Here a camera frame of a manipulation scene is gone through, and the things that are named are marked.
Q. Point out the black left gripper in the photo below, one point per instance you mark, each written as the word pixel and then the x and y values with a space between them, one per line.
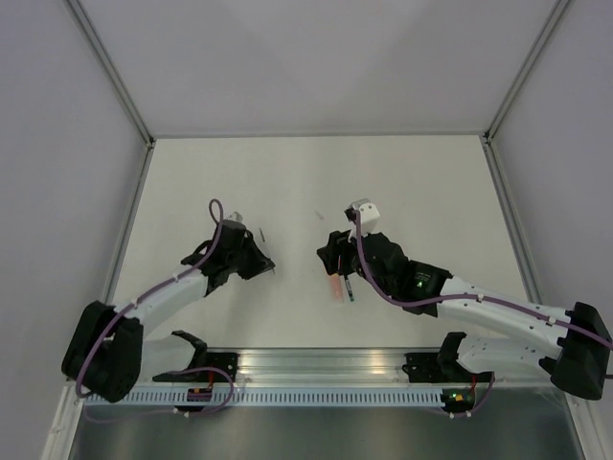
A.
pixel 260 263

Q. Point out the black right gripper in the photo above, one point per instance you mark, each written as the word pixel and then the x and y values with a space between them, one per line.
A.
pixel 340 243

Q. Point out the green fineliner pen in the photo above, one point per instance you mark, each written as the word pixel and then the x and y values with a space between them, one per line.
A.
pixel 348 287

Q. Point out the orange highlighter marker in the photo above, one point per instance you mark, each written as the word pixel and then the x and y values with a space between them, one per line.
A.
pixel 336 286

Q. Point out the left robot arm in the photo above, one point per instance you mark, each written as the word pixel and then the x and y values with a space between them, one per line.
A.
pixel 110 349

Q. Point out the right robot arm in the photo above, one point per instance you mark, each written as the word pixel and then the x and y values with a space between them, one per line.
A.
pixel 570 346

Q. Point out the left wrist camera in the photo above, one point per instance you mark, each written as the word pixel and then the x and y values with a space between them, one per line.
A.
pixel 234 218

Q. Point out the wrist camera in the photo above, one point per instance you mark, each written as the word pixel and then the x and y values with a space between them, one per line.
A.
pixel 234 218
pixel 365 212

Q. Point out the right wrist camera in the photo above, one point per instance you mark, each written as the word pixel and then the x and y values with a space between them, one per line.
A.
pixel 365 212

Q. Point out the aluminium mounting rail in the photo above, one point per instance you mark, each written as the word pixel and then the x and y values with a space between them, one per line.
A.
pixel 333 367

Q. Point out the white slotted cable duct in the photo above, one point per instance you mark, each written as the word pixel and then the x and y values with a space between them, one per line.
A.
pixel 286 397

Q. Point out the left aluminium frame post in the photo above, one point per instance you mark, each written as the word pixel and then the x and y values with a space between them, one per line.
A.
pixel 94 41

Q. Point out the aluminium frame post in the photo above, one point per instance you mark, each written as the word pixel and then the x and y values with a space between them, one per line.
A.
pixel 94 41
pixel 545 35

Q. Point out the right aluminium frame post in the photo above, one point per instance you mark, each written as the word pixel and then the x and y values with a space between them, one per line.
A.
pixel 545 35

